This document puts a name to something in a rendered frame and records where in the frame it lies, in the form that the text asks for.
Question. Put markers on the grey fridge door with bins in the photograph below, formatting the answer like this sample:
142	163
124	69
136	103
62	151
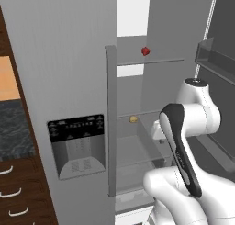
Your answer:
225	26

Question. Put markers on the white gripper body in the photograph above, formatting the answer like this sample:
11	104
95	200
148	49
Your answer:
157	130

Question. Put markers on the clear fridge drawer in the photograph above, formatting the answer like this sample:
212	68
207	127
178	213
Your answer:
134	146

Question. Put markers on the small yellow food item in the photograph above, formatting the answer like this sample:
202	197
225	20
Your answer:
133	119

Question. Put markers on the grey fridge door with dispenser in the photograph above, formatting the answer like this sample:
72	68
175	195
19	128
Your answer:
61	66

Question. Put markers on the grey fridge door bin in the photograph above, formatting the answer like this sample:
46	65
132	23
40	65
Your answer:
214	58

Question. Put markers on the dark wooden drawer cabinet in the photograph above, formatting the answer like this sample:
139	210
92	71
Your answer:
18	188

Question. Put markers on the grey fridge body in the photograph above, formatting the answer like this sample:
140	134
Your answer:
165	29

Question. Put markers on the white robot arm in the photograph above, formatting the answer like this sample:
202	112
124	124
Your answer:
195	115

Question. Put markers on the glass fridge shelf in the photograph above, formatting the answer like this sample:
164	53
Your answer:
147	62
143	113

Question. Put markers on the red strawberry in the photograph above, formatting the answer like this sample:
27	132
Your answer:
145	51

